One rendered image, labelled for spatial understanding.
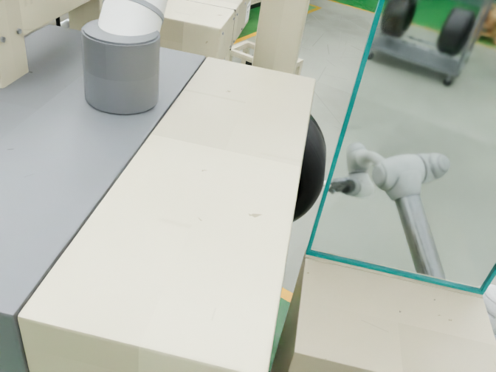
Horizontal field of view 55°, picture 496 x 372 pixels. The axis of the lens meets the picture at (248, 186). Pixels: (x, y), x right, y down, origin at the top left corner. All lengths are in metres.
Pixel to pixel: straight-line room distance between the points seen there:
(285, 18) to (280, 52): 0.10
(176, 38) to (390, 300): 1.06
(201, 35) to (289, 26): 0.34
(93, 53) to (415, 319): 1.07
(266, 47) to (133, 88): 0.58
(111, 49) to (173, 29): 0.73
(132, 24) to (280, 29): 0.56
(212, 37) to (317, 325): 0.95
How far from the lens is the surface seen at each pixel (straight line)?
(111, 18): 1.00
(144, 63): 0.96
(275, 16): 1.42
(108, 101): 0.99
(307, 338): 1.29
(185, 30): 1.64
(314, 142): 1.87
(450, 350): 1.43
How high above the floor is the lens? 2.27
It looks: 35 degrees down
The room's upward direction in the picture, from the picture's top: 10 degrees clockwise
